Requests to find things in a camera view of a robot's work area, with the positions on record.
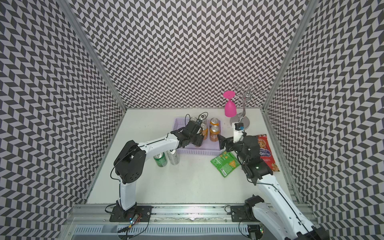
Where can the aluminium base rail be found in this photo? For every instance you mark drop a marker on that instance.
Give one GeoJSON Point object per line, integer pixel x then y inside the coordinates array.
{"type": "Point", "coordinates": [91, 222]}

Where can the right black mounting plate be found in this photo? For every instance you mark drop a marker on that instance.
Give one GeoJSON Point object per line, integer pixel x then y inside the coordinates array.
{"type": "Point", "coordinates": [241, 214]}

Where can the green snack packet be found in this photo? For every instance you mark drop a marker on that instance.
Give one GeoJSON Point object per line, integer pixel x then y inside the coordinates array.
{"type": "Point", "coordinates": [225, 163]}

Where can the white Monster can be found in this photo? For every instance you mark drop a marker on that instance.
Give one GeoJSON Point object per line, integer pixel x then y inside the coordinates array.
{"type": "Point", "coordinates": [173, 157]}

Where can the red candy bag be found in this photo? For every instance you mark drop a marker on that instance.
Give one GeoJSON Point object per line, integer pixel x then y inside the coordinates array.
{"type": "Point", "coordinates": [266, 153]}

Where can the chrome glass holder stand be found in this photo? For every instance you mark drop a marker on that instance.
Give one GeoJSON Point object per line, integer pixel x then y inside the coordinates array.
{"type": "Point", "coordinates": [246, 93]}

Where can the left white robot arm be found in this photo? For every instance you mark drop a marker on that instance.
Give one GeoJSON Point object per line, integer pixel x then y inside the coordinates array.
{"type": "Point", "coordinates": [130, 162]}

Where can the green Sprite can front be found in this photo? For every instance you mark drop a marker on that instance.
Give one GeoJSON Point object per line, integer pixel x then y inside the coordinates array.
{"type": "Point", "coordinates": [161, 160]}

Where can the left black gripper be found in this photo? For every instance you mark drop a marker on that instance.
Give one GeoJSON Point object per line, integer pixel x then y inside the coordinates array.
{"type": "Point", "coordinates": [199, 140]}

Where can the black mounting plate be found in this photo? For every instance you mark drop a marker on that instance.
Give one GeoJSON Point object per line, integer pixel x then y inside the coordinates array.
{"type": "Point", "coordinates": [241, 214]}
{"type": "Point", "coordinates": [121, 216]}

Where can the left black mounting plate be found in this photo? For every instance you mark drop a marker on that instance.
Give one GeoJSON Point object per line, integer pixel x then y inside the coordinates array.
{"type": "Point", "coordinates": [121, 216]}

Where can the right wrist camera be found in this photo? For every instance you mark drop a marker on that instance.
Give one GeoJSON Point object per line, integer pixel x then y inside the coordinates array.
{"type": "Point", "coordinates": [238, 128]}

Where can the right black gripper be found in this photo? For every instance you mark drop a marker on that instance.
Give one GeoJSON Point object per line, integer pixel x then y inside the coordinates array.
{"type": "Point", "coordinates": [223, 141]}

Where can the orange fanta can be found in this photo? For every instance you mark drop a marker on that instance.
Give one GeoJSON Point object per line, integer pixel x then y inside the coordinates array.
{"type": "Point", "coordinates": [204, 131]}
{"type": "Point", "coordinates": [214, 132]}
{"type": "Point", "coordinates": [214, 122]}

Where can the pink plastic wine glass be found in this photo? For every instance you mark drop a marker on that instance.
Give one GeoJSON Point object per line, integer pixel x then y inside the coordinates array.
{"type": "Point", "coordinates": [230, 107]}

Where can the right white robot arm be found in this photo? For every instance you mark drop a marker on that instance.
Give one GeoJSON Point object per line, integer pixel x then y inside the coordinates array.
{"type": "Point", "coordinates": [287, 222]}

